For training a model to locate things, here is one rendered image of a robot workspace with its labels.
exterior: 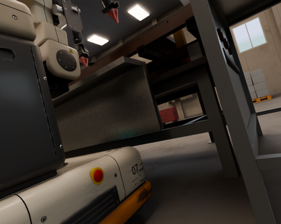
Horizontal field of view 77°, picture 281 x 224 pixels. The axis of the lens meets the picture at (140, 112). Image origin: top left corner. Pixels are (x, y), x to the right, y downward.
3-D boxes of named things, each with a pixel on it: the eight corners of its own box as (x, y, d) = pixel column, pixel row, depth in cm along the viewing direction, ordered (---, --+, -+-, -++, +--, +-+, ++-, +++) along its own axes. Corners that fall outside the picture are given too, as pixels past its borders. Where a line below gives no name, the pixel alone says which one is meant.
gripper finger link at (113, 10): (114, 26, 113) (107, 11, 110) (123, 20, 110) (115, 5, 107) (109, 27, 108) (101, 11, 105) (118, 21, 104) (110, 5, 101)
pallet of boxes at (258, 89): (247, 103, 769) (239, 77, 777) (269, 98, 727) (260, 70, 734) (246, 105, 668) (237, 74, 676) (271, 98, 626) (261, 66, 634)
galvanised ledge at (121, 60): (35, 120, 169) (34, 117, 169) (147, 67, 98) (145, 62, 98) (11, 123, 152) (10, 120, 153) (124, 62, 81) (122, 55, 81)
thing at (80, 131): (43, 156, 167) (35, 120, 169) (164, 128, 96) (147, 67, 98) (39, 158, 164) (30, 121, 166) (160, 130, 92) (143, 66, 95)
